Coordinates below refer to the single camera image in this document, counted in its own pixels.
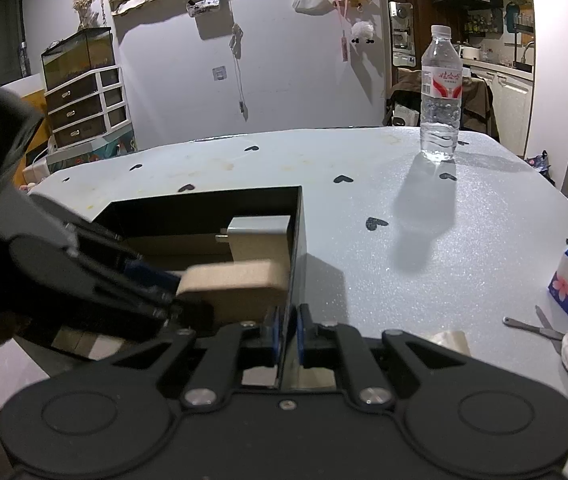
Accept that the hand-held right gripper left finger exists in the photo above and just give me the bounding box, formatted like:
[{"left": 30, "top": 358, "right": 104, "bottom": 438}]
[{"left": 110, "top": 305, "right": 287, "bottom": 408}]

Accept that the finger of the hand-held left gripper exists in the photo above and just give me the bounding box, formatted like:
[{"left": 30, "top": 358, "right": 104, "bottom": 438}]
[
  {"left": 80, "top": 259, "right": 186, "bottom": 332},
  {"left": 66, "top": 220, "right": 183, "bottom": 294}
]

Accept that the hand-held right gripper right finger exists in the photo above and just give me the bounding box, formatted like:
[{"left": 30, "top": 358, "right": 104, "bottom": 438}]
[{"left": 297, "top": 304, "right": 471, "bottom": 408}]

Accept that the black storage box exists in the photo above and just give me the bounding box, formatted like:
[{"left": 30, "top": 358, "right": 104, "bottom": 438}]
[{"left": 51, "top": 186, "right": 310, "bottom": 392}]

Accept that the beige rectangular block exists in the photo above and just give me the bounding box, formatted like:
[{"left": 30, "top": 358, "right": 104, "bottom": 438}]
[{"left": 176, "top": 258, "right": 292, "bottom": 328}]

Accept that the grey plug adapter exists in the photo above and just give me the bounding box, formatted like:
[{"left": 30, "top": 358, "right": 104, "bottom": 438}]
[{"left": 216, "top": 216, "right": 293, "bottom": 267}]

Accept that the colourful printed cloth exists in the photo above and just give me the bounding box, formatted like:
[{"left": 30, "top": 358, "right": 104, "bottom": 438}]
[{"left": 46, "top": 132, "right": 138, "bottom": 167}]

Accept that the beige tape piece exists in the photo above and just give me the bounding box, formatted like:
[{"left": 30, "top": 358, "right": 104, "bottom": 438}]
[{"left": 426, "top": 331, "right": 471, "bottom": 356}]

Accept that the white drawer unit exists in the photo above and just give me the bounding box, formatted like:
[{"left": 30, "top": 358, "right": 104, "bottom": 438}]
[{"left": 45, "top": 66, "right": 130, "bottom": 150}]

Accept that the glass fish tank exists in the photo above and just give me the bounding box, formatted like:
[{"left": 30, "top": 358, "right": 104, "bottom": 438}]
[{"left": 40, "top": 27, "right": 116, "bottom": 92}]

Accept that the dried flower bunch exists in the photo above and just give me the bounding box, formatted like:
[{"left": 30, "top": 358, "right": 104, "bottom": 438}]
[{"left": 72, "top": 0, "right": 98, "bottom": 30}]

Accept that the clear water bottle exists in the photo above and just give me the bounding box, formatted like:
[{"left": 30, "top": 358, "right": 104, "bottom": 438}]
[{"left": 419, "top": 25, "right": 465, "bottom": 162}]

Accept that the chair with dark jacket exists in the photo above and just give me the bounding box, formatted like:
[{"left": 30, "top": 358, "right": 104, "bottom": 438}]
[{"left": 384, "top": 67, "right": 500, "bottom": 143}]

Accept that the white kitchen cabinet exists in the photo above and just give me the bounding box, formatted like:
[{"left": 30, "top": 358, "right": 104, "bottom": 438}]
[{"left": 464, "top": 60, "right": 535, "bottom": 157}]

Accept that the white plush sheep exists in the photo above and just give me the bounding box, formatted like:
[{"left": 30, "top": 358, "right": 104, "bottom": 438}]
[{"left": 350, "top": 20, "right": 376, "bottom": 44}]

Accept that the pink ribbon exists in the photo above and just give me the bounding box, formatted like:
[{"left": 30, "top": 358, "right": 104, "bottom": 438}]
[{"left": 324, "top": 0, "right": 356, "bottom": 63}]

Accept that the white hanging cable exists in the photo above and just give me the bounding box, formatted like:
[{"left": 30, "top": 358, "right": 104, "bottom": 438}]
[{"left": 229, "top": 22, "right": 250, "bottom": 121}]

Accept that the silver wall holder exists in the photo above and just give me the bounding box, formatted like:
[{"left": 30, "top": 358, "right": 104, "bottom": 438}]
[{"left": 186, "top": 0, "right": 222, "bottom": 17}]

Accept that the kitchen wall shelf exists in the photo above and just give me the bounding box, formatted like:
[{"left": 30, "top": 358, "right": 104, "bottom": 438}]
[{"left": 434, "top": 0, "right": 506, "bottom": 44}]

